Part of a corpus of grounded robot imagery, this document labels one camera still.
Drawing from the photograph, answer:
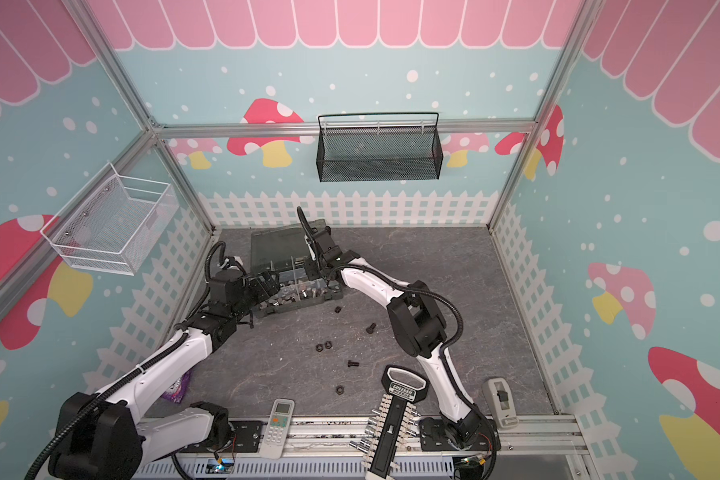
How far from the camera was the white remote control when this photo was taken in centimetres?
74

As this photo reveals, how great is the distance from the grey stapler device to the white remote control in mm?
529

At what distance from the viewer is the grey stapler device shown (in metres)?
0.76
